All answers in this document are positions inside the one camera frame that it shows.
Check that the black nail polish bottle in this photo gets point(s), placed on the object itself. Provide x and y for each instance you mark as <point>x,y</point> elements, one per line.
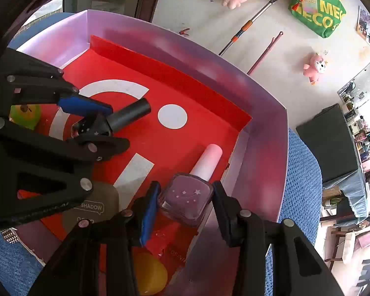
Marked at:
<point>129,112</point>

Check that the red tassel charm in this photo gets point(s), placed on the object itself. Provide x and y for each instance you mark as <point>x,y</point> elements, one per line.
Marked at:
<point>299,6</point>

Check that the cloth covered dressing table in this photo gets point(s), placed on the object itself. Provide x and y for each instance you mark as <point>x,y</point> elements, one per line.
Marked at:
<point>326,148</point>

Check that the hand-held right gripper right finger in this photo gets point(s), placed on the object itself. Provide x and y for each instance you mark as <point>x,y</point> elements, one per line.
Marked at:
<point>222,212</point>

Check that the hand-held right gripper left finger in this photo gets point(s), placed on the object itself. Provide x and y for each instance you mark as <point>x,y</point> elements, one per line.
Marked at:
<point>149,215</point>

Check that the row of cosmetic bottles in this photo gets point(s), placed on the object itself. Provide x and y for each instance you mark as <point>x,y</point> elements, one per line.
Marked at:
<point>365,148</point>

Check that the pink stick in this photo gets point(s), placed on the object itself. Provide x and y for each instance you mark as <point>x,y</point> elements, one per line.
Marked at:
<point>265,52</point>

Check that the bright pink plush toy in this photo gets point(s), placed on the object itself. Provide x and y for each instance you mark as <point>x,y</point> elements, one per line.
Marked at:
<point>315,67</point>

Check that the gold studded cylinder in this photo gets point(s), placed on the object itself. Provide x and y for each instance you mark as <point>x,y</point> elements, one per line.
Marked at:
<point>10,236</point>

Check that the yellow green plastic toy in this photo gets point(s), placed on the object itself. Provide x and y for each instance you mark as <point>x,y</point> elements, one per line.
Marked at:
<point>26,118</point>

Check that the photo wall poster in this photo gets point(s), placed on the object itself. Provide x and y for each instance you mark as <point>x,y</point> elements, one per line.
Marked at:
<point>366,26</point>

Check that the green tote bag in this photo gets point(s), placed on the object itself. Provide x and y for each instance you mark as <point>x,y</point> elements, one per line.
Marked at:
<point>326,15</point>

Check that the orange half sphere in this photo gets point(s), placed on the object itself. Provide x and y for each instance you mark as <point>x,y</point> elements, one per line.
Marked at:
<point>152,274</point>

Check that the taupe eye shadow case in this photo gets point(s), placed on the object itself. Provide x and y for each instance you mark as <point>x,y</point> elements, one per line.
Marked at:
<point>104,197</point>

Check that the purple cardboard box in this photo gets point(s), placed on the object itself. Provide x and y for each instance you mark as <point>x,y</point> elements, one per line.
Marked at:
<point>259,148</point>

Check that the red printed paper liner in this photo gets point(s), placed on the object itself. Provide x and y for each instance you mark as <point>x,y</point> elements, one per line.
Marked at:
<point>203,123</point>

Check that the pink nail polish bottle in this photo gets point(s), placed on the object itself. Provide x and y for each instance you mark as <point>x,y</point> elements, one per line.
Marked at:
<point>186,197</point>

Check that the white stool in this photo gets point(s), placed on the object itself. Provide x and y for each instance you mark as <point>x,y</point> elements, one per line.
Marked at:
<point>347,246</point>

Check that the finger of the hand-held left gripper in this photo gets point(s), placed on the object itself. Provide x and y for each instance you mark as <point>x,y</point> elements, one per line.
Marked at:
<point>101,129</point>
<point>80,104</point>

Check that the wall mirror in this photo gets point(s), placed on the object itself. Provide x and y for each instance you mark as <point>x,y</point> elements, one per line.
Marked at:
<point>363,83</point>

